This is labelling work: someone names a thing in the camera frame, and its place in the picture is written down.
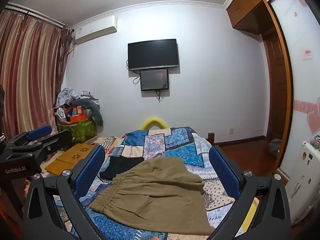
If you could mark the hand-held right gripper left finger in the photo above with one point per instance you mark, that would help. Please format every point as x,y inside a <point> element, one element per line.
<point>90,171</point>

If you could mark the red label sticker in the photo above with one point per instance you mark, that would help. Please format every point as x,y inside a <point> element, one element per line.
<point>308,53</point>

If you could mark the curtain rod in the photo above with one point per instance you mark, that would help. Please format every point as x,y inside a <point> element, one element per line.
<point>37,13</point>

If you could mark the orange box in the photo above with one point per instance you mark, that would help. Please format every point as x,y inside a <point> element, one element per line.
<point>78,117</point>

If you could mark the khaki pants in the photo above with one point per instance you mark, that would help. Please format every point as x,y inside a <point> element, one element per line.
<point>160,195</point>

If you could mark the wooden overhead cabinet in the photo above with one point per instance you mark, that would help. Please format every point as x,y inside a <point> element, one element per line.
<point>250,2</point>

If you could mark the black cloth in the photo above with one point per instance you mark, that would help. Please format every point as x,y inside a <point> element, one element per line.
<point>122,166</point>

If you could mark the small black wall monitor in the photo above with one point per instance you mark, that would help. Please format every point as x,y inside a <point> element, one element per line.
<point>154,80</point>

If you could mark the large black wall television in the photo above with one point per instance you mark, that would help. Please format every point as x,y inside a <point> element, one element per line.
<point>153,54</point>

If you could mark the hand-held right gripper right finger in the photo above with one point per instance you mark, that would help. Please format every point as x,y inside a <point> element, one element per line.
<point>225,172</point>

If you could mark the pink heart sticker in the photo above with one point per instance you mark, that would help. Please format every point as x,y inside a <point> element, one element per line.
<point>313,121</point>

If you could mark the patchwork patterned blanket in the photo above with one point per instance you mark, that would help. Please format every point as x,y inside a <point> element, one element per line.
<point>175,145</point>

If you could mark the grey cloth heap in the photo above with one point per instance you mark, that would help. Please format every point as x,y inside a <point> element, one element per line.
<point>275,147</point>

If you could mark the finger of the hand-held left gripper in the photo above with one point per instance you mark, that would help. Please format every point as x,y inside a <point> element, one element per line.
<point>37,131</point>
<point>58,137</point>

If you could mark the wooden bed post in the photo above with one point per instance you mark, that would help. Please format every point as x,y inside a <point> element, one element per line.
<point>211,138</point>

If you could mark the yellow plush cushion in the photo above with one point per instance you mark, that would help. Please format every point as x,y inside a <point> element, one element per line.
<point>252,212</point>

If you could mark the white air conditioner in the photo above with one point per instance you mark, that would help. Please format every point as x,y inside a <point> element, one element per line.
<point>96,31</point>

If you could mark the white appliance with stickers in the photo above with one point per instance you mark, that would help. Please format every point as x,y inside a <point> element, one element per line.
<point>302,180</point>

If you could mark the green patterned storage box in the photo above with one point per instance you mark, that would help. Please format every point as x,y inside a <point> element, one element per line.
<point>80,131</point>

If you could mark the yellow foam arch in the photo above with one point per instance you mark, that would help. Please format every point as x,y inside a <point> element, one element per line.
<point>155,121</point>

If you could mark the striped pink curtain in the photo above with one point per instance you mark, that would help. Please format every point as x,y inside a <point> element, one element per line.
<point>30,70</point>

